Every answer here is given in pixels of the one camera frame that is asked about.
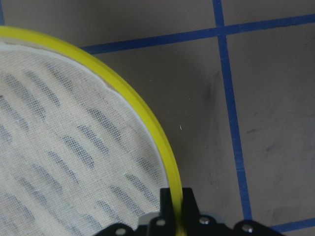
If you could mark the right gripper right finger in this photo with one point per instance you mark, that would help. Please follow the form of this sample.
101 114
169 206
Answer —
190 210

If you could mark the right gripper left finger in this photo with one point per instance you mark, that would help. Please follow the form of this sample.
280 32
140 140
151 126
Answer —
166 205

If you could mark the yellow steamer basket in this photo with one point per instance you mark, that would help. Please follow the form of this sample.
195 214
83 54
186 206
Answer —
79 148

